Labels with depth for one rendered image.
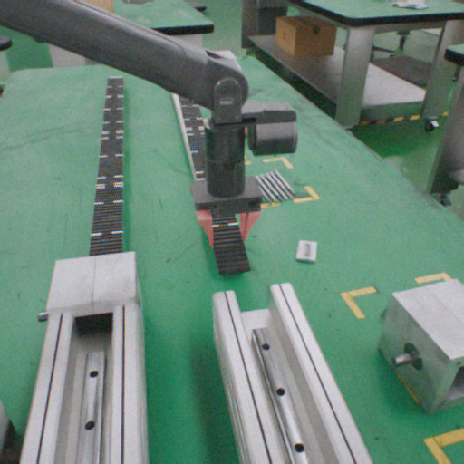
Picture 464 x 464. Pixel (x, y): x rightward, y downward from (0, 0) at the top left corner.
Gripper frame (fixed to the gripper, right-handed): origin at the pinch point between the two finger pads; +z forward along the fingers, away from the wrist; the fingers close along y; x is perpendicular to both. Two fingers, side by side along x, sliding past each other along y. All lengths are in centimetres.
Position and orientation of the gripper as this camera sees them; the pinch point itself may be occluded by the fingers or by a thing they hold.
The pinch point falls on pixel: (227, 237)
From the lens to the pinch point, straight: 72.6
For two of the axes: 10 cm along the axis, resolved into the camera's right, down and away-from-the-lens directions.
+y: 9.8, -1.2, 1.5
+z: 0.1, 8.2, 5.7
